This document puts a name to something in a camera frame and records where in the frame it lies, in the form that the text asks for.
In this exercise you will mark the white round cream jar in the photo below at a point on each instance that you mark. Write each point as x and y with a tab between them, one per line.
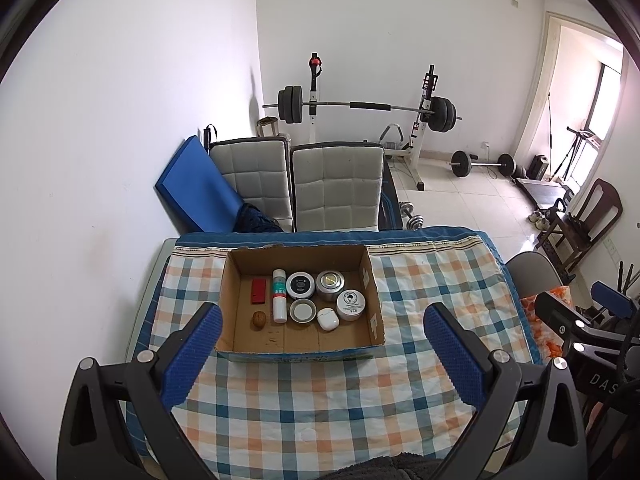
350	302

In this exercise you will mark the long barbell with black plates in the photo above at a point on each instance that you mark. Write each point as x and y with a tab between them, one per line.
290	105

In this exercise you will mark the round jar with grey lid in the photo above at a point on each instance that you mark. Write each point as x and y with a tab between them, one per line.
303	311

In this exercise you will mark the cardboard box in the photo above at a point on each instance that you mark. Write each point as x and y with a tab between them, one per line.
300	340

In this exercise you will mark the dark fleece clothing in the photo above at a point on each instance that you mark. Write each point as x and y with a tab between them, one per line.
380	467

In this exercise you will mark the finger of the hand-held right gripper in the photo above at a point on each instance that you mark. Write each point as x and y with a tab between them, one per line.
612	300

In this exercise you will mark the grey round-backed chair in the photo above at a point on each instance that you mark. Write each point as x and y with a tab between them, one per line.
530	270

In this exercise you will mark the orange patterned cloth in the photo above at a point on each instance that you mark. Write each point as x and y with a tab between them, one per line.
527	310

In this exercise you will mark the plaid blanket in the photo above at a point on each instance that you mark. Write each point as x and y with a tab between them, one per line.
300	410

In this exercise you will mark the black lid jar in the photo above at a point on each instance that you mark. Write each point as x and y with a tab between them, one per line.
300	284

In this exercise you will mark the black small appliance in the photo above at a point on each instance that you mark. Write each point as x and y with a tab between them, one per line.
540	166

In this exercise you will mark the blue foam mat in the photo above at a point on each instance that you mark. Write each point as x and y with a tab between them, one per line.
195	185

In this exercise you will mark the dark blue knitted bag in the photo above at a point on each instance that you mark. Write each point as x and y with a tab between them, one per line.
255	220

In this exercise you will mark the brown walnut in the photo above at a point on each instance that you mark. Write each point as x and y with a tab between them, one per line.
259	320

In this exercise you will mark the small dumbbell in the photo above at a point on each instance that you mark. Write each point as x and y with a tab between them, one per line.
407	207
415	221

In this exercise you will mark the silver round tin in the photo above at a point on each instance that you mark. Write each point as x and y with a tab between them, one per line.
330	285

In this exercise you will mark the white bottle with teal label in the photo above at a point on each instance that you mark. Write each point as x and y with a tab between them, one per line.
279	282

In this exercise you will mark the white barbell rack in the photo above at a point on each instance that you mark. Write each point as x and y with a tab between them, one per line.
313	125

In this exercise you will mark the window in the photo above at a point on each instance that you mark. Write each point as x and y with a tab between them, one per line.
607	105

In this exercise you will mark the small red case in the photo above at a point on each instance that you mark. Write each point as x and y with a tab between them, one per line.
257	291

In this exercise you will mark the white shoe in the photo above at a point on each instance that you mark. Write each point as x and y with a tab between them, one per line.
542	222
534	216

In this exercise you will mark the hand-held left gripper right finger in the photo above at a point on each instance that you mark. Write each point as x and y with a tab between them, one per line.
455	355

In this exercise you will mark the grey metal frame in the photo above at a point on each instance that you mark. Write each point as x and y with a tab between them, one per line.
392	132

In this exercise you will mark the white earbuds case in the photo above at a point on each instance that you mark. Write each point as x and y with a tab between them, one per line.
327	319

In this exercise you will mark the dark wooden chair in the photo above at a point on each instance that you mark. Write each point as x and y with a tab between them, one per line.
605	205

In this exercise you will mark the short barbell with black plates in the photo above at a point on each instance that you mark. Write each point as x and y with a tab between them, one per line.
460	162

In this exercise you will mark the grey cushioned chair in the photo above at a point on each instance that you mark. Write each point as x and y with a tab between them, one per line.
250	180
335	185

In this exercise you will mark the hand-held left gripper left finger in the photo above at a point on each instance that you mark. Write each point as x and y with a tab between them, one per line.
195	355

